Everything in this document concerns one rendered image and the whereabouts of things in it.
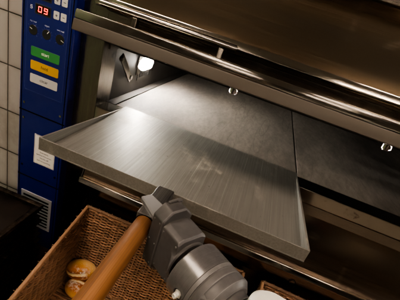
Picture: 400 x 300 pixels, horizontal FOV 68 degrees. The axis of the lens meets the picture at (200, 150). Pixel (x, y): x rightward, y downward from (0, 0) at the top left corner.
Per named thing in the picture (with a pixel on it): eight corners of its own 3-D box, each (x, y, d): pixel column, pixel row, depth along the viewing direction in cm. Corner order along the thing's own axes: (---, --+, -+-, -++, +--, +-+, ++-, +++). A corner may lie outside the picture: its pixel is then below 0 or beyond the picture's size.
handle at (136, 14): (89, 22, 66) (93, 24, 67) (227, 72, 62) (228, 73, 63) (95, -4, 64) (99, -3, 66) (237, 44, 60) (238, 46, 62)
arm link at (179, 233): (175, 249, 52) (219, 305, 45) (126, 269, 46) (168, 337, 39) (195, 193, 47) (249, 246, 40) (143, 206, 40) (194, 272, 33)
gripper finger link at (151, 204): (153, 196, 51) (173, 220, 47) (137, 200, 49) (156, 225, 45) (155, 189, 50) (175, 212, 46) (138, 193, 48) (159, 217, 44)
